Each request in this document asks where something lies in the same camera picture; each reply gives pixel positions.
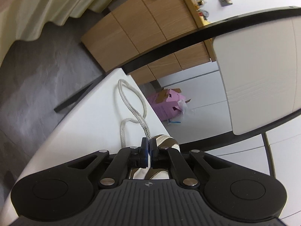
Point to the white wardrobe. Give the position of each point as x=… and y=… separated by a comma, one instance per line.
x=287, y=150

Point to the white chair with black frame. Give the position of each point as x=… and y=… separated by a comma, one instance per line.
x=258, y=75

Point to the pile of colourful small things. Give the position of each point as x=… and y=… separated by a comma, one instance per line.
x=202, y=7

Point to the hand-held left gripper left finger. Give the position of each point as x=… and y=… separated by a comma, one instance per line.
x=146, y=154

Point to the pink cardboard box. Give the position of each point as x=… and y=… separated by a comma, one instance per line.
x=167, y=103

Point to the wooden drawer cabinet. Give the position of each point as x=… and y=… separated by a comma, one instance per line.
x=141, y=23

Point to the white shoelace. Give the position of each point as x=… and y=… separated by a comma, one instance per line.
x=138, y=115

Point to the white and brown sneaker shoe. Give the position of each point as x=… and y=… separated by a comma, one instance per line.
x=167, y=141

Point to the clear plastic bag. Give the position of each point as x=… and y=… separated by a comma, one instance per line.
x=185, y=107

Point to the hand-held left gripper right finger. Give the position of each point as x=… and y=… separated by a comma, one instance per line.
x=152, y=154

